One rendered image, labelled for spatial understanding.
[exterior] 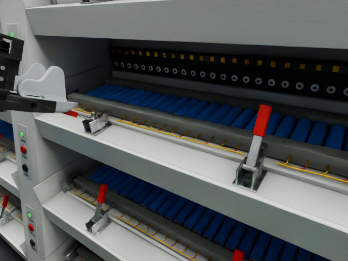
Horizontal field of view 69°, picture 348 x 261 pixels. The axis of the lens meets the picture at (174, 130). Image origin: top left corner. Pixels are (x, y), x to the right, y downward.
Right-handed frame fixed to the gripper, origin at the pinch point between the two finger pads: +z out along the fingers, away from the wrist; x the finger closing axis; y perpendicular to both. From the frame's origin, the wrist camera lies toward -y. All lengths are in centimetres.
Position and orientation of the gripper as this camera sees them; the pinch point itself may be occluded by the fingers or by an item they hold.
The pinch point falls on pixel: (64, 107)
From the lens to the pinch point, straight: 41.1
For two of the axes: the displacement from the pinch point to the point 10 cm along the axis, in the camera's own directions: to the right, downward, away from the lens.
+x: -8.2, -2.2, 5.3
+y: 2.0, -9.7, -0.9
